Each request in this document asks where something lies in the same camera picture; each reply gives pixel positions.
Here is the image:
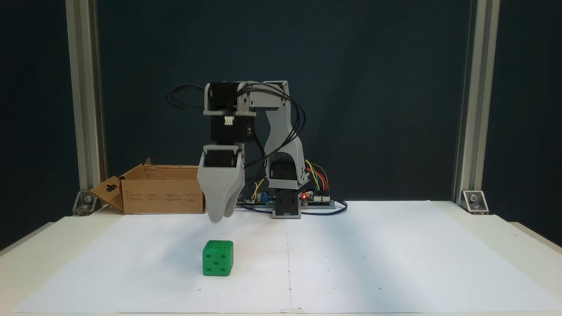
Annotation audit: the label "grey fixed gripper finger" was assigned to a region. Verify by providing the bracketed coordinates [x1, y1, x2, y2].
[198, 167, 241, 223]

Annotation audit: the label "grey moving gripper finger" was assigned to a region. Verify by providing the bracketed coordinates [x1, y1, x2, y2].
[224, 169, 245, 218]

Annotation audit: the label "green dice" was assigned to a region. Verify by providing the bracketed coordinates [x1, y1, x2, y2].
[202, 240, 234, 277]

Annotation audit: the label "blue power circuit board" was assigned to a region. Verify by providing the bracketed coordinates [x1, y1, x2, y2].
[237, 192, 271, 208]

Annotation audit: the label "brown cardboard box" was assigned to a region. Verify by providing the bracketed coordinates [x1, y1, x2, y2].
[90, 158, 207, 215]

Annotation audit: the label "motor driver circuit board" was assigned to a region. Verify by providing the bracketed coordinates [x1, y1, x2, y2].
[301, 191, 335, 208]

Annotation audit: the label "white paper sheet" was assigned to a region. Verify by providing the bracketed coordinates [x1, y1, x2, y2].
[13, 200, 562, 315]

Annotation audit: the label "black servo cable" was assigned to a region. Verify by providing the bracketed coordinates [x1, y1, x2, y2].
[167, 84, 207, 110]
[244, 83, 306, 169]

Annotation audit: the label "coloured jumper wire bundle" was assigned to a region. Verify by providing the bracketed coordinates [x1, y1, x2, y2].
[304, 160, 329, 194]

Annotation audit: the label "metal corner bracket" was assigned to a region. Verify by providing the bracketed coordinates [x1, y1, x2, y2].
[462, 190, 489, 215]
[72, 190, 98, 216]

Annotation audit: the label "aluminium frame post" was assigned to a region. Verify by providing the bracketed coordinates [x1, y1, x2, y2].
[452, 0, 501, 207]
[66, 0, 108, 207]

